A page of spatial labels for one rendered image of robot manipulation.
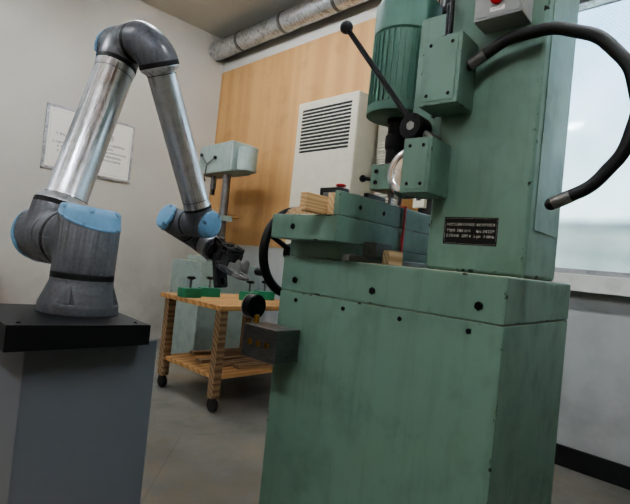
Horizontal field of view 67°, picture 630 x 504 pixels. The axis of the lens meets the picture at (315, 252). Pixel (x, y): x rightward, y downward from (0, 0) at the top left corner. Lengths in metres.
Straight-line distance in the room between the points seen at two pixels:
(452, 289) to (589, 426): 1.60
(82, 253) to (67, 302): 0.12
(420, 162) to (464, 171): 0.11
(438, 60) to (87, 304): 0.98
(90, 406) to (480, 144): 1.06
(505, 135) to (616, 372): 1.53
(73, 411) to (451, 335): 0.85
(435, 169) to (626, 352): 1.54
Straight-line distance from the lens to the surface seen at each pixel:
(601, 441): 2.49
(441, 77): 1.11
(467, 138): 1.13
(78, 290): 1.29
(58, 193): 1.48
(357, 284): 1.09
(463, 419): 0.99
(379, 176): 1.32
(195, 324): 3.38
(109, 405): 1.30
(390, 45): 1.37
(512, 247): 1.05
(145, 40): 1.54
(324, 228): 1.09
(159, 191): 4.25
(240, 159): 3.43
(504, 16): 1.14
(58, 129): 3.99
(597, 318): 2.43
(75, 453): 1.31
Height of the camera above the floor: 0.79
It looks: 1 degrees up
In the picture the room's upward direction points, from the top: 6 degrees clockwise
